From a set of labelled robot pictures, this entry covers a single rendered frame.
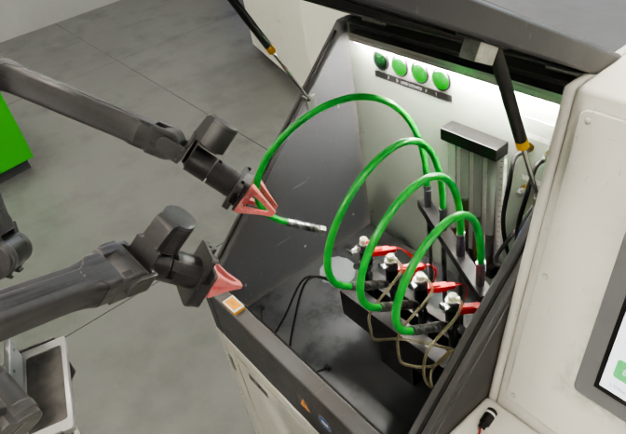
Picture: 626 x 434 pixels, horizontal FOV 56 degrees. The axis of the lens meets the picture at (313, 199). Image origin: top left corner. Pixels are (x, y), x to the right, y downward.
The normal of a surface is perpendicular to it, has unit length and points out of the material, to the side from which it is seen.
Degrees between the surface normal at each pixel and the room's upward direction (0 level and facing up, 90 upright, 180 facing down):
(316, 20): 90
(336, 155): 90
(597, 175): 76
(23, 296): 43
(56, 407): 0
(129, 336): 0
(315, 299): 0
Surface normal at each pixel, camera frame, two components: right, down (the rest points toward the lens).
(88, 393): -0.15, -0.79
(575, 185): -0.78, 0.27
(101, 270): 0.55, -0.74
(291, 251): 0.62, 0.39
